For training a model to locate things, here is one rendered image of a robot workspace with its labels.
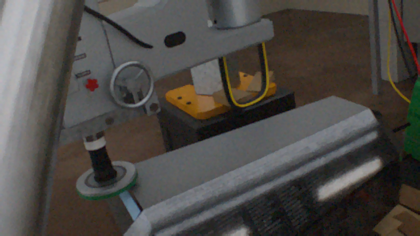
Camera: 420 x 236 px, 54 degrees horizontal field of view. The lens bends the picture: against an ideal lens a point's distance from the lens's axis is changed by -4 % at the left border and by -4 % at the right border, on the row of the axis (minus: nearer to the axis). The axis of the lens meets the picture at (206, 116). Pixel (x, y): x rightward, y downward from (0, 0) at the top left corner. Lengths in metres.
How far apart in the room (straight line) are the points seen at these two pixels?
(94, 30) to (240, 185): 0.69
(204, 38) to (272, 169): 0.51
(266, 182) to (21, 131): 1.20
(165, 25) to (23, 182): 1.08
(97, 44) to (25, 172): 0.95
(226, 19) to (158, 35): 0.31
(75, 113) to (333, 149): 0.93
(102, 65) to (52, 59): 0.90
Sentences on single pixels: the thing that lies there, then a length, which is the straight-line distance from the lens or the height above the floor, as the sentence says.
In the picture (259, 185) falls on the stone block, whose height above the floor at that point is 0.76.
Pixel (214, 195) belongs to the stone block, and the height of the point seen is 0.79.
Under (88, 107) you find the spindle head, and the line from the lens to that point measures 1.32.
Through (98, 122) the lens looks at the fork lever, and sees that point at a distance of 1.40.
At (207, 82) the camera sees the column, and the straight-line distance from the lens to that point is 2.33.
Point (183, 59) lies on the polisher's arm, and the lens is 1.45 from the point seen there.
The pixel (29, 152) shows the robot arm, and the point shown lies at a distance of 0.39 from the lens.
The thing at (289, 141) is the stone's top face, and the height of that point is 0.82.
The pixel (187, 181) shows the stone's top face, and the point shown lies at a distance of 1.47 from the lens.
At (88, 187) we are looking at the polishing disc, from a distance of 1.50.
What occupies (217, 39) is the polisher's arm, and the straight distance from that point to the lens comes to 1.53.
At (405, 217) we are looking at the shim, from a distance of 2.15.
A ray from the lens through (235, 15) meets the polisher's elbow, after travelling 1.59.
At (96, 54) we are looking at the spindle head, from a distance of 1.30.
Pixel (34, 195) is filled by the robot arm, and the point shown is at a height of 1.39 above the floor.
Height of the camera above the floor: 1.55
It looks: 22 degrees down
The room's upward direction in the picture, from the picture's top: 11 degrees counter-clockwise
